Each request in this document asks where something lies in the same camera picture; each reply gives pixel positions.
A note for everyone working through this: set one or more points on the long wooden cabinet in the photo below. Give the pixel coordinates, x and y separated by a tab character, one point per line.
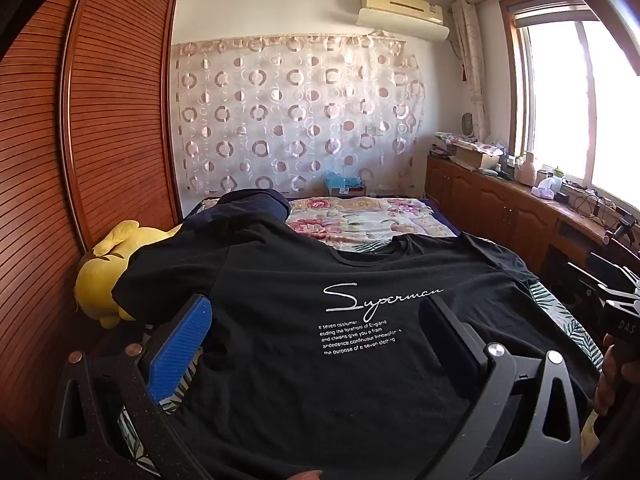
490	205

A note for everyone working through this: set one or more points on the folded navy clothes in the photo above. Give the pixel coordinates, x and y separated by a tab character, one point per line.
255	202

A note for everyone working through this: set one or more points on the leaf-print bed sheet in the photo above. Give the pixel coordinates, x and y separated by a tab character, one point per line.
570	320

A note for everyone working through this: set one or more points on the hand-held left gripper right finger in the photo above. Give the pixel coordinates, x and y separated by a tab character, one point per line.
450	335

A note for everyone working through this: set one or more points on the yellow plush toy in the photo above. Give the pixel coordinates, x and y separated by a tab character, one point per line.
107	280

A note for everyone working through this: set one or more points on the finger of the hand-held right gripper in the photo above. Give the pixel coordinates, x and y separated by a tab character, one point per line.
592	282

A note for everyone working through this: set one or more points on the person's right hand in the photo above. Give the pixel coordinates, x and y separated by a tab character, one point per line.
607	380

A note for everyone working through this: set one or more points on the blue plastic bag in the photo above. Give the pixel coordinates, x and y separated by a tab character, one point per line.
342	182

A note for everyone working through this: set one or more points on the open cardboard box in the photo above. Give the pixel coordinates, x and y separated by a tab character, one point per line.
475	157

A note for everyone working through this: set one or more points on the black printed t-shirt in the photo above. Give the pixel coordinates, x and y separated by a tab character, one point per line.
280	385

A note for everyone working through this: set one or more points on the patterned window curtain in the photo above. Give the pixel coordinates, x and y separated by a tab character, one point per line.
472	70

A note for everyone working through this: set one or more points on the small round fan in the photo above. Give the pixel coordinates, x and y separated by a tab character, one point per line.
467	125

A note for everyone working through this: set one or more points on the soft tissue pack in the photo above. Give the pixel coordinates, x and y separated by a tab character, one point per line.
544	190

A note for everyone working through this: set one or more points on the white plastic jug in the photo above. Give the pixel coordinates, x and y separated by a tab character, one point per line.
525	170

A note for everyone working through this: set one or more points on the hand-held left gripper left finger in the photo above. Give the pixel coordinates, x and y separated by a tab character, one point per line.
177	345

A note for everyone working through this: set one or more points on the wall air conditioner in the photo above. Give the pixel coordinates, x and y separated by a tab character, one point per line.
400	15

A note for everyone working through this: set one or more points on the floral blanket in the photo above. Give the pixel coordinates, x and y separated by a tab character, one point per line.
360	220

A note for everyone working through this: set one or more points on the slatted wooden wardrobe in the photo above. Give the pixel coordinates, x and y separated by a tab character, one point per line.
100	110

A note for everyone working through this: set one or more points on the green-capped bottle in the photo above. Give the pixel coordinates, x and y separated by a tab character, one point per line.
557	174

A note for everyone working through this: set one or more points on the floral patterned cloth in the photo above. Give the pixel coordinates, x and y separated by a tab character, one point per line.
450	139

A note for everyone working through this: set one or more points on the circle-patterned sheer wall curtain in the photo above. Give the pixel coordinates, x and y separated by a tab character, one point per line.
300	120

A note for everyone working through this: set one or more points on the person's left hand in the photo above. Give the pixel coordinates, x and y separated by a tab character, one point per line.
302	476

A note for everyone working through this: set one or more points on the wooden-framed window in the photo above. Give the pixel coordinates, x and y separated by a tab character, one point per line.
575	100

